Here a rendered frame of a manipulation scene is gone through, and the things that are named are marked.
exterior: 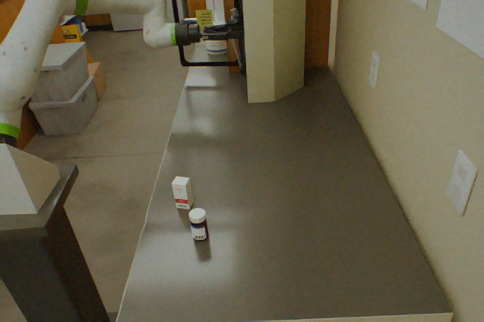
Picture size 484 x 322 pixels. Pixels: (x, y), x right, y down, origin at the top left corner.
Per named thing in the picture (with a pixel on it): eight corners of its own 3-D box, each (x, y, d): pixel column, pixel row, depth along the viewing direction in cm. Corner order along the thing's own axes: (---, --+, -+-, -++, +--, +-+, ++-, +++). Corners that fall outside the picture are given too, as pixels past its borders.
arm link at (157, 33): (147, 50, 174) (141, 49, 163) (144, 20, 171) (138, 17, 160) (179, 48, 174) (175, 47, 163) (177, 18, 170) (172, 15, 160)
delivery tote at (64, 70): (95, 75, 382) (86, 41, 364) (74, 101, 332) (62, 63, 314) (53, 78, 383) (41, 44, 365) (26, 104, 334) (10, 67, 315)
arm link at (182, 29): (179, 44, 174) (176, 51, 166) (175, 17, 167) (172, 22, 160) (193, 43, 174) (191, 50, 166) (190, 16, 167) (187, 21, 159)
